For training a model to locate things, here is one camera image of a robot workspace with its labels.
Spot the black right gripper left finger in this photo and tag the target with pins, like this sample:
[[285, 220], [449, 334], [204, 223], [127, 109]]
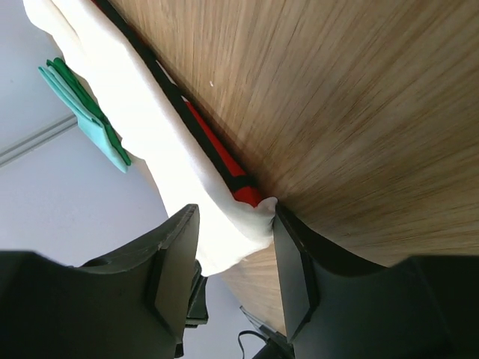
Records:
[[129, 303]]

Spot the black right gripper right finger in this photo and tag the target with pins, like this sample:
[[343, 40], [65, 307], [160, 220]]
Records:
[[339, 305]]

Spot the white printed t-shirt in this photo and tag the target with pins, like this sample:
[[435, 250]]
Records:
[[152, 129]]

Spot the folded teal t-shirt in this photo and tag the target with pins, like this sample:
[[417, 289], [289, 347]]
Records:
[[89, 116]]

